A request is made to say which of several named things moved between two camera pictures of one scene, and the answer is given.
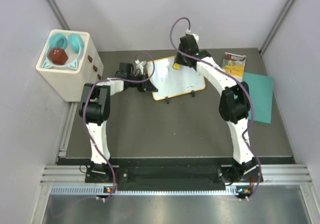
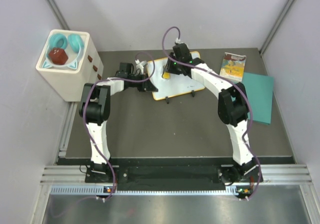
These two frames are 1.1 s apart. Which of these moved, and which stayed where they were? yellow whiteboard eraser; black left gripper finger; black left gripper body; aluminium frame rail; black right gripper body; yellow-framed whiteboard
Moved: black right gripper body; yellow whiteboard eraser
Stayed: yellow-framed whiteboard; aluminium frame rail; black left gripper finger; black left gripper body
